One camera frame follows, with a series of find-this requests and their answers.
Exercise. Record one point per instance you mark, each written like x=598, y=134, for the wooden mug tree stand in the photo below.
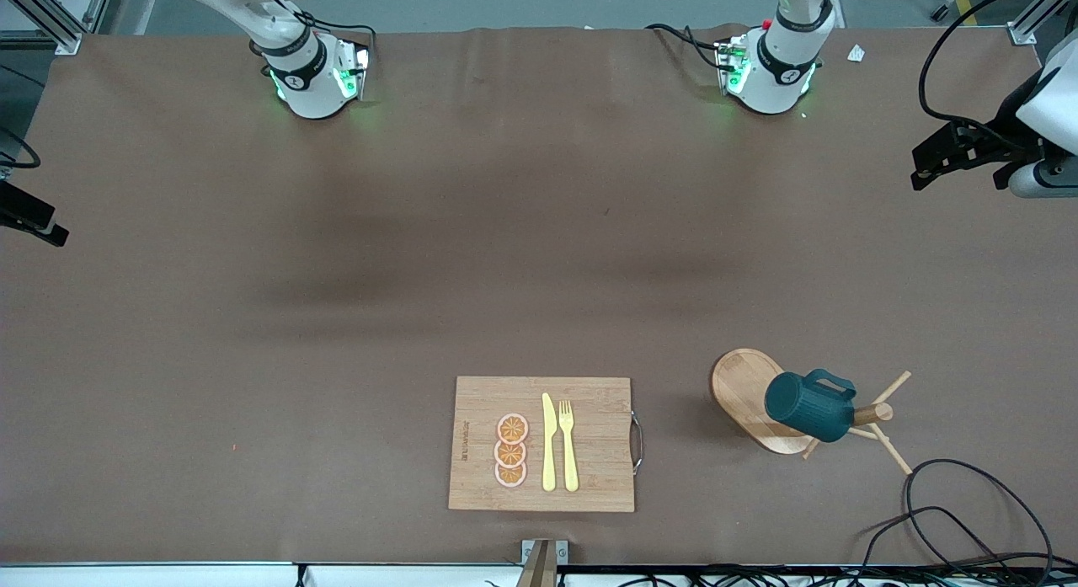
x=745, y=393

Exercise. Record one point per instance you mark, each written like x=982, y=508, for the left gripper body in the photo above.
x=1008, y=118

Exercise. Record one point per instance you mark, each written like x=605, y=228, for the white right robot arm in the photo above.
x=307, y=86

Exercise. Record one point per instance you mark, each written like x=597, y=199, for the dark green ribbed cup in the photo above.
x=804, y=410

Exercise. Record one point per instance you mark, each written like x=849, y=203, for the orange slice toy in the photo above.
x=509, y=455
x=512, y=429

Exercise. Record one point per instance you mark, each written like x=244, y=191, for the yellow plastic fork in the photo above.
x=570, y=461

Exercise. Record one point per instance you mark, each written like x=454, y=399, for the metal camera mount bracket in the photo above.
x=543, y=562

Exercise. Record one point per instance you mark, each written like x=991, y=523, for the aluminium frame profile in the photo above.
x=1023, y=33
x=67, y=40

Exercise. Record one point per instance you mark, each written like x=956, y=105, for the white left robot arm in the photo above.
x=771, y=86

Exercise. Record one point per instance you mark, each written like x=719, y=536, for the bamboo cutting board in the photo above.
x=598, y=435

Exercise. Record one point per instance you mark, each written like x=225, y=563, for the white table edge rail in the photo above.
x=168, y=575

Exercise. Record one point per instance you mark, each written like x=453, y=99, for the white paper scrap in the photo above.
x=856, y=53

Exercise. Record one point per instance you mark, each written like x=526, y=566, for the yellow plastic knife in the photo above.
x=549, y=444

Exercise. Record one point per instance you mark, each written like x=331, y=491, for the brown table cover mat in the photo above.
x=253, y=317

